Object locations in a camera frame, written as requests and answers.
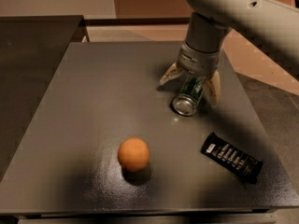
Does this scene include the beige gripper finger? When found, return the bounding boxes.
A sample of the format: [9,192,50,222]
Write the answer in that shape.
[203,71,221,107]
[159,62,184,86]

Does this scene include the green soda can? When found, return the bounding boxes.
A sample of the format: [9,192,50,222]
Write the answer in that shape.
[172,77,204,117]

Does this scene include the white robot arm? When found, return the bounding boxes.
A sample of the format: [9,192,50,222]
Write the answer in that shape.
[160,0,299,105]

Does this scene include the black snack bar wrapper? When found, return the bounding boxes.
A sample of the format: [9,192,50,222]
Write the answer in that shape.
[201,133,263,184]

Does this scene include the orange fruit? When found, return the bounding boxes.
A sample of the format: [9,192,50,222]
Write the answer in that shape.
[118,137,150,173]

